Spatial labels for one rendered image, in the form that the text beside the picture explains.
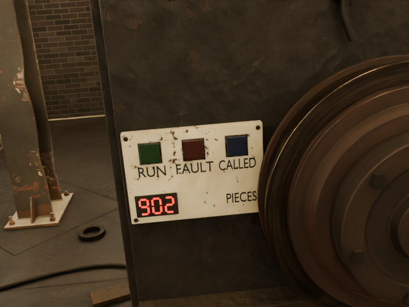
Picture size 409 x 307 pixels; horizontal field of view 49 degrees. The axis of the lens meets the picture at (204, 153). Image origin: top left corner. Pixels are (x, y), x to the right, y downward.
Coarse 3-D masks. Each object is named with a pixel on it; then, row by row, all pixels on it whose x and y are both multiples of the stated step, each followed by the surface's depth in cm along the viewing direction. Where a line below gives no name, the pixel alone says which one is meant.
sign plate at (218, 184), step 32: (192, 128) 82; (224, 128) 83; (256, 128) 83; (128, 160) 83; (192, 160) 84; (224, 160) 85; (256, 160) 85; (128, 192) 85; (160, 192) 86; (192, 192) 86; (224, 192) 87; (256, 192) 87
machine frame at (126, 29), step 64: (128, 0) 77; (192, 0) 77; (256, 0) 78; (320, 0) 79; (384, 0) 80; (128, 64) 80; (192, 64) 81; (256, 64) 82; (320, 64) 82; (128, 128) 83; (128, 256) 101; (192, 256) 92; (256, 256) 94
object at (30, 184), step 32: (0, 0) 295; (0, 32) 301; (32, 32) 332; (0, 64) 307; (32, 64) 337; (0, 96) 313; (32, 96) 344; (0, 128) 320; (32, 128) 321; (32, 160) 328; (32, 192) 336; (64, 192) 380; (32, 224) 331
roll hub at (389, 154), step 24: (384, 144) 66; (408, 144) 63; (360, 168) 66; (384, 168) 64; (408, 168) 64; (360, 192) 65; (384, 192) 66; (408, 192) 66; (336, 216) 68; (360, 216) 66; (384, 216) 67; (408, 216) 65; (336, 240) 69; (360, 240) 67; (384, 240) 68; (408, 240) 67; (360, 264) 68; (384, 264) 70; (408, 264) 70; (384, 288) 70; (408, 288) 70
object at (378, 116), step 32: (384, 96) 68; (352, 128) 69; (384, 128) 67; (320, 160) 70; (352, 160) 68; (320, 192) 69; (288, 224) 74; (320, 224) 71; (320, 256) 73; (352, 288) 75
